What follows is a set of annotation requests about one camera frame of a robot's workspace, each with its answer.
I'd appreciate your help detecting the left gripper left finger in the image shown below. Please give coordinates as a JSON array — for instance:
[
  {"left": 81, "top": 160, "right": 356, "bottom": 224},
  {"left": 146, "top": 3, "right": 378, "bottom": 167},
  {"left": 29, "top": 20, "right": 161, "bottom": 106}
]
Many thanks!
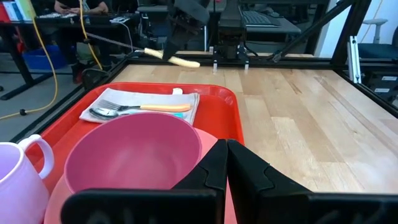
[{"left": 60, "top": 139, "right": 229, "bottom": 224}]

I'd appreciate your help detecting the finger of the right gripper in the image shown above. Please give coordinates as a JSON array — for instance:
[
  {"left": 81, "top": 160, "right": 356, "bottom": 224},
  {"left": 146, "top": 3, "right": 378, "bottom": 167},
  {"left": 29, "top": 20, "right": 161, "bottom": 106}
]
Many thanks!
[{"left": 162, "top": 23, "right": 195, "bottom": 62}]

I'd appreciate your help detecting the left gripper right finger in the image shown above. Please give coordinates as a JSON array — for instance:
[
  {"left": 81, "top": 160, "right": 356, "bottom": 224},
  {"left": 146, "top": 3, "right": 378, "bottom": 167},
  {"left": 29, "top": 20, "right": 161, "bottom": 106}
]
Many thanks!
[{"left": 228, "top": 139, "right": 398, "bottom": 224}]

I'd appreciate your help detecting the knife with cream handle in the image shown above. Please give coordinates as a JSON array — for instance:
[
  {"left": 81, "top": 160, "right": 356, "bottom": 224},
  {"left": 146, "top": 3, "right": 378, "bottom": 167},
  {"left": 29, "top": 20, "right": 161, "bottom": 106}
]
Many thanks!
[{"left": 85, "top": 32, "right": 201, "bottom": 68}]

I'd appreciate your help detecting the fork with cream handle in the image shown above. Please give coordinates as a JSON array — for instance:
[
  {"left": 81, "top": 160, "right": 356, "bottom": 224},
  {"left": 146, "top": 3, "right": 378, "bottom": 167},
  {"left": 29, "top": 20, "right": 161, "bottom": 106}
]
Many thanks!
[{"left": 98, "top": 99, "right": 192, "bottom": 113}]

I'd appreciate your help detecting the pink plastic plate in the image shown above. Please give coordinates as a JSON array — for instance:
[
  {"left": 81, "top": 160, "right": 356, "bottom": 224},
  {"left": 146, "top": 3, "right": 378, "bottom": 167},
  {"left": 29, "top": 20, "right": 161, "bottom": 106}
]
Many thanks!
[{"left": 43, "top": 126, "right": 233, "bottom": 224}]

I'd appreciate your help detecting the beige cloth napkin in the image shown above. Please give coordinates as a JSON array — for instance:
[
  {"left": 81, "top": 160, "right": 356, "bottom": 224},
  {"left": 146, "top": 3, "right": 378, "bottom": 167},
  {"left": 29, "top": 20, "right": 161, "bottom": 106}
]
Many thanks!
[{"left": 78, "top": 87, "right": 201, "bottom": 126}]

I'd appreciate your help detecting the magenta plastic bowl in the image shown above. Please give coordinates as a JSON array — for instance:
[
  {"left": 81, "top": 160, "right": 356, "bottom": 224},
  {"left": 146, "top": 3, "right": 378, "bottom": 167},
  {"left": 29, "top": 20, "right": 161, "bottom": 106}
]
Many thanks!
[{"left": 63, "top": 112, "right": 203, "bottom": 194}]

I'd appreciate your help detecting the spoon with teal handle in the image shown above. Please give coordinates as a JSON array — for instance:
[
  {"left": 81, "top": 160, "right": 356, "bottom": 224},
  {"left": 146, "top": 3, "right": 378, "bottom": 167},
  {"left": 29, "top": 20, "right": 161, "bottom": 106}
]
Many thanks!
[{"left": 88, "top": 107, "right": 187, "bottom": 121}]

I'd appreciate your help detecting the lilac plastic mug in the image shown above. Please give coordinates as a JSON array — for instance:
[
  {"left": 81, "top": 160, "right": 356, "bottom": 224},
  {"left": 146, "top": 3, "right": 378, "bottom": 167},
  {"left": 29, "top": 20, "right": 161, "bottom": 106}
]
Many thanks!
[{"left": 0, "top": 134, "right": 55, "bottom": 224}]

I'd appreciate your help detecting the red plastic tray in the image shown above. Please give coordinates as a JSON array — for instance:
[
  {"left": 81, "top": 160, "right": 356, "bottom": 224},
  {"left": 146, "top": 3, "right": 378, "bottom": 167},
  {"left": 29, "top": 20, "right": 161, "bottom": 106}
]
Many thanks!
[{"left": 24, "top": 82, "right": 246, "bottom": 195}]

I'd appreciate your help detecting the small white device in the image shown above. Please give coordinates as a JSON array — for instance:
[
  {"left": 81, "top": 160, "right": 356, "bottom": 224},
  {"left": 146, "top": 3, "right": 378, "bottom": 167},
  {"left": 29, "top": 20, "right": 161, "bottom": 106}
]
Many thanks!
[{"left": 109, "top": 15, "right": 131, "bottom": 24}]

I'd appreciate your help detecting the black laptop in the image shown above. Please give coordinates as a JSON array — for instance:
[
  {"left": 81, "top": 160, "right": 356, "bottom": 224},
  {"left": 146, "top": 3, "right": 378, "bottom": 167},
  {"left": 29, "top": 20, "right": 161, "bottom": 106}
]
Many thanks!
[{"left": 241, "top": 9, "right": 282, "bottom": 28}]

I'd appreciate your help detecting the person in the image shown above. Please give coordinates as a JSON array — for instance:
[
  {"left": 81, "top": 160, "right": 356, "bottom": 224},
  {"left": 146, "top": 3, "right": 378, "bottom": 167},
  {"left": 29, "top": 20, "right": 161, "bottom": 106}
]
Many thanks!
[{"left": 53, "top": 0, "right": 114, "bottom": 85}]

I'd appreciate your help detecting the black desk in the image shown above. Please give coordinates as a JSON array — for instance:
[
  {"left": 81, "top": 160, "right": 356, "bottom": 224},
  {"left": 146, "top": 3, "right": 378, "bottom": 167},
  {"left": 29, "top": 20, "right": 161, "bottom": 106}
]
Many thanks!
[{"left": 0, "top": 12, "right": 142, "bottom": 101}]

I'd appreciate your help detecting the white keyboard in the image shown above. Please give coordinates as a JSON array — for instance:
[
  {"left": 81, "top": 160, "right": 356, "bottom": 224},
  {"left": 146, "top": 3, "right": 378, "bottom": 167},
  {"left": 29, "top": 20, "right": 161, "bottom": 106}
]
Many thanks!
[{"left": 36, "top": 11, "right": 75, "bottom": 19}]

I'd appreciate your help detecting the blue storage bin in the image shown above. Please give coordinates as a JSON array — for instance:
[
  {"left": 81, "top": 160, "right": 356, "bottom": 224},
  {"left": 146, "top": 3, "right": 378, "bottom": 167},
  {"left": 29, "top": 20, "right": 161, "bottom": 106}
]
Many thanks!
[{"left": 22, "top": 44, "right": 68, "bottom": 71}]

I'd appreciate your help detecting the green folder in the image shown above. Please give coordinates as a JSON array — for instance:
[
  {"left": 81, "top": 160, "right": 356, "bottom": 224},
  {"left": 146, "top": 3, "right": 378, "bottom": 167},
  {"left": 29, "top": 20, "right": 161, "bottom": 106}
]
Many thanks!
[{"left": 19, "top": 0, "right": 35, "bottom": 20}]

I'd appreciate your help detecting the black equipment box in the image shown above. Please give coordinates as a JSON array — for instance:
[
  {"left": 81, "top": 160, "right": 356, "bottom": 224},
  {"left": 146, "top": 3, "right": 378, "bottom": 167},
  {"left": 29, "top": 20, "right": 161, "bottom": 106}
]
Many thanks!
[{"left": 360, "top": 70, "right": 398, "bottom": 105}]

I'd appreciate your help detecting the white and blue binder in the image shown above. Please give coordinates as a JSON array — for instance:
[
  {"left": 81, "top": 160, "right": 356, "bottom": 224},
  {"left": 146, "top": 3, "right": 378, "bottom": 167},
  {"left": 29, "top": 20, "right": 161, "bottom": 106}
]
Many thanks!
[{"left": 4, "top": 0, "right": 24, "bottom": 21}]

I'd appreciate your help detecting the red binder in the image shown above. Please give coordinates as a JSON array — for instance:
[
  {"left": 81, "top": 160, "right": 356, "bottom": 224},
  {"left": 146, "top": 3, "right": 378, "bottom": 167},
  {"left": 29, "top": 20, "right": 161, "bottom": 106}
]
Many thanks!
[{"left": 0, "top": 2, "right": 11, "bottom": 23}]

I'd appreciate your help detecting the office chair white armrest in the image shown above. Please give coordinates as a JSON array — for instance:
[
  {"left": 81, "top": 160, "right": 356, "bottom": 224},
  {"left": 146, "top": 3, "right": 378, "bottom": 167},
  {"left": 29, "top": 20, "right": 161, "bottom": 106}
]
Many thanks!
[{"left": 357, "top": 17, "right": 398, "bottom": 60}]

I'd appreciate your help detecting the yellow cable with black clip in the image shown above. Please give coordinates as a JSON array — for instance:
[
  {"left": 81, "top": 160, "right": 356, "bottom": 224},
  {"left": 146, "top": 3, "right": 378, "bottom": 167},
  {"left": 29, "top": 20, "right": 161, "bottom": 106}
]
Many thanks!
[{"left": 0, "top": 0, "right": 58, "bottom": 121}]

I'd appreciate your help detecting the silver metal bracket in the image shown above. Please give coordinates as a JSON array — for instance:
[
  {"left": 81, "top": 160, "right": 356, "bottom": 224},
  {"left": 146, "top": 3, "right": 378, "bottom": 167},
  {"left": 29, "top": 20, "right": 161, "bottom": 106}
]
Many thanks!
[{"left": 347, "top": 35, "right": 363, "bottom": 85}]

